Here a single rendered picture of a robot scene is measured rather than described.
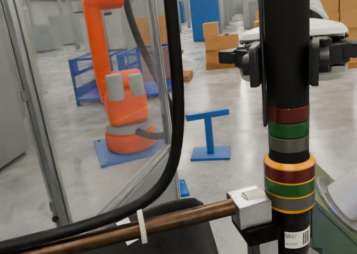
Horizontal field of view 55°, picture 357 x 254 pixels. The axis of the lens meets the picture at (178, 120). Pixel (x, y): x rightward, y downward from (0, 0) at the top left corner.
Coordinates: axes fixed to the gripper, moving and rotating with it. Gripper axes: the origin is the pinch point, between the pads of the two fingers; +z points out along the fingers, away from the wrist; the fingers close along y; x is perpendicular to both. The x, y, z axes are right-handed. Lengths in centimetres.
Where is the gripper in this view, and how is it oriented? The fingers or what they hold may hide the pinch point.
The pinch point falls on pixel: (285, 62)
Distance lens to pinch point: 29.3
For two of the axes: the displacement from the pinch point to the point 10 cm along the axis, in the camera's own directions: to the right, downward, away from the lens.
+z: -3.6, 3.2, -8.8
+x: -1.1, -9.5, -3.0
